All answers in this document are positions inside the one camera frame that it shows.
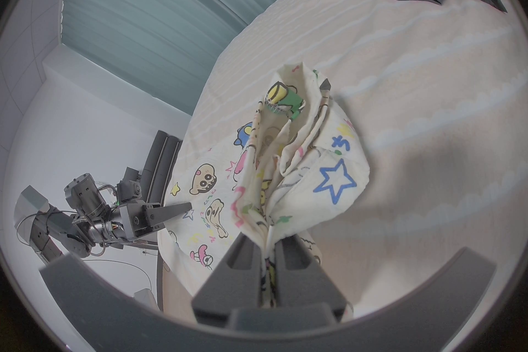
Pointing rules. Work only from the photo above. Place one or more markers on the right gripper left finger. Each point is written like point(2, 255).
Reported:
point(231, 288)

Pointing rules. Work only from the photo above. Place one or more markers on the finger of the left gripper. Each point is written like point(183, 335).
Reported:
point(173, 212)

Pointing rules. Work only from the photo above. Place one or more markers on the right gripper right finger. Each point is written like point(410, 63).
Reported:
point(305, 288)

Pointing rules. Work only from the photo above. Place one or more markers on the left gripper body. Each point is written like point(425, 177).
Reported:
point(132, 222)

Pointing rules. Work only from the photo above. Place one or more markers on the white printed pyjama top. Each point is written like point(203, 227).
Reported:
point(330, 177)

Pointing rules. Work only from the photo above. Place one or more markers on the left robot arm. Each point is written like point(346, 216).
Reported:
point(82, 193)

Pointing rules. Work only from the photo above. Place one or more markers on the blue-green curtain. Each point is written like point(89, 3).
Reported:
point(165, 12)

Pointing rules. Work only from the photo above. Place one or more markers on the bed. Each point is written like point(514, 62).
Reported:
point(412, 115)

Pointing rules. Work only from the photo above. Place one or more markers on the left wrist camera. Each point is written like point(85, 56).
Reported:
point(130, 189)

